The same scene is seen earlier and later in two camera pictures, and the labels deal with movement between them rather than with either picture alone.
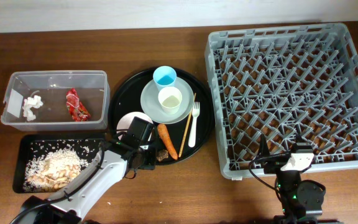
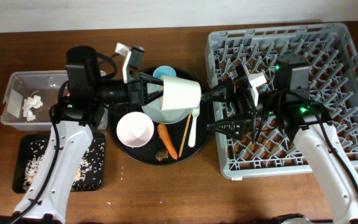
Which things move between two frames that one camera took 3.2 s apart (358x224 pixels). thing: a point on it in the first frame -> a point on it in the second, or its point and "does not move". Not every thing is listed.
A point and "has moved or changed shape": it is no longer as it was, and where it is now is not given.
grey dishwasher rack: x=302 y=83 does not move
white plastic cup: x=170 y=98 has moved or changed shape
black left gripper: x=150 y=163 -> x=136 y=89
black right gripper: x=275 y=162 -> x=243 y=104
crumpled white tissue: x=35 y=101 does not move
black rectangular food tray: x=48 y=163 does not move
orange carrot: x=164 y=135 does not move
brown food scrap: x=162 y=154 does not move
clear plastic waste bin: x=56 y=100 does not move
